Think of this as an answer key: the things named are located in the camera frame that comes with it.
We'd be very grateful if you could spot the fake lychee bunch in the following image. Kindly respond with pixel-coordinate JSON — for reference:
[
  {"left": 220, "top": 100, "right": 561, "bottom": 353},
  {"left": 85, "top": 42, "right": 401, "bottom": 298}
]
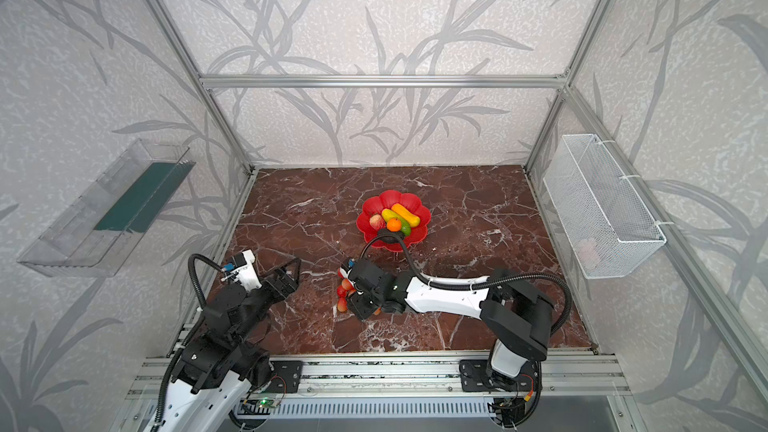
[{"left": 337, "top": 268, "right": 385, "bottom": 321}]

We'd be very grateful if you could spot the small orange fake tangerine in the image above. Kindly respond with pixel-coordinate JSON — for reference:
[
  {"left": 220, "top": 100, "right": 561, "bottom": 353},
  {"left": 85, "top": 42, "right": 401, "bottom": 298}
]
[{"left": 387, "top": 218, "right": 402, "bottom": 232}]

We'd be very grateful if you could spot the red-yellow fake peach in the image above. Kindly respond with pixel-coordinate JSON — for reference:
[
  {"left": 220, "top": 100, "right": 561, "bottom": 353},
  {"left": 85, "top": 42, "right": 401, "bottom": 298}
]
[{"left": 369, "top": 214, "right": 387, "bottom": 231}]

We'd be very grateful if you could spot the yellow-green fake mango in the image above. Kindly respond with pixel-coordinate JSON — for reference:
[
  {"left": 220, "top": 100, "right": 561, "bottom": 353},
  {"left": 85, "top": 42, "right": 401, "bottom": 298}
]
[{"left": 381, "top": 209, "right": 412, "bottom": 237}]

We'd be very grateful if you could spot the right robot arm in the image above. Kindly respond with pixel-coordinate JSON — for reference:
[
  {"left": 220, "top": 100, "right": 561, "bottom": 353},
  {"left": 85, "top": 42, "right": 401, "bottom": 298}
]
[{"left": 338, "top": 232, "right": 574, "bottom": 399}]

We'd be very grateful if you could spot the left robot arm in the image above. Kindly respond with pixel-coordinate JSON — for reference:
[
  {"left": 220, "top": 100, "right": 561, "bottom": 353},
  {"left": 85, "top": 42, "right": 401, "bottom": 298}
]
[{"left": 145, "top": 250, "right": 303, "bottom": 431}]

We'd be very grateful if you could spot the red flower-shaped fruit bowl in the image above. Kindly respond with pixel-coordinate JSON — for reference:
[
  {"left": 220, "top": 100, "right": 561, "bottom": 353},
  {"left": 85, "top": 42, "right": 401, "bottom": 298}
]
[{"left": 356, "top": 190, "right": 432, "bottom": 247}]

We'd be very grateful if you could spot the pink object in basket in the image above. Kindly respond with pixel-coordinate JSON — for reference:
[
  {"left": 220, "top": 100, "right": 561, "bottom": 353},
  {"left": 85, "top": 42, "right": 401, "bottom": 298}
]
[{"left": 575, "top": 237, "right": 601, "bottom": 270}]

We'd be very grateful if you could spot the aluminium front rail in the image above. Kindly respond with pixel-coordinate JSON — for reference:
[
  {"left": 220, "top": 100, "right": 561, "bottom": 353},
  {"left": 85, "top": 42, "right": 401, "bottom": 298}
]
[{"left": 125, "top": 353, "right": 631, "bottom": 400}]

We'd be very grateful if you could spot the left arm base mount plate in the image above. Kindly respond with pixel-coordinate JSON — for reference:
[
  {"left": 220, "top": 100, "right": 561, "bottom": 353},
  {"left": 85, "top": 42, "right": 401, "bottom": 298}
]
[{"left": 259, "top": 360, "right": 304, "bottom": 395}]

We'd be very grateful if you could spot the white slotted cable duct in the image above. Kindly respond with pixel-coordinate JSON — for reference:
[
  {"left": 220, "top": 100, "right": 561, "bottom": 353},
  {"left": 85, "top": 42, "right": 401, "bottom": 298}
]
[{"left": 233, "top": 397, "right": 493, "bottom": 420}]

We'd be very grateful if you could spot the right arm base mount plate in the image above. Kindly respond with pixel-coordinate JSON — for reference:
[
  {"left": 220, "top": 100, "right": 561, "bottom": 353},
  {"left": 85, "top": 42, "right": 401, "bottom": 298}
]
[{"left": 459, "top": 359, "right": 537, "bottom": 395}]

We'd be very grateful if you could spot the clear plastic wall tray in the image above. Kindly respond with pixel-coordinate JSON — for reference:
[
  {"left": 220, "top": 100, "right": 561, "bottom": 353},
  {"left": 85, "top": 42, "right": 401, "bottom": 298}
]
[{"left": 18, "top": 139, "right": 195, "bottom": 278}]

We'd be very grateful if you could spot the aluminium frame crossbar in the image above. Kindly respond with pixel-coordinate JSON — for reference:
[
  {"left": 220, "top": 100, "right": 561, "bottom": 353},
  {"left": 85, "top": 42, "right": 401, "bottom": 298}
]
[{"left": 200, "top": 74, "right": 566, "bottom": 89}]

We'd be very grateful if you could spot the white wire mesh basket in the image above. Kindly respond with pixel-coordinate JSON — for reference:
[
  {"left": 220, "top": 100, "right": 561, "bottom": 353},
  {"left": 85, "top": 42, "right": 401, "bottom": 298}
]
[{"left": 543, "top": 134, "right": 667, "bottom": 279}]

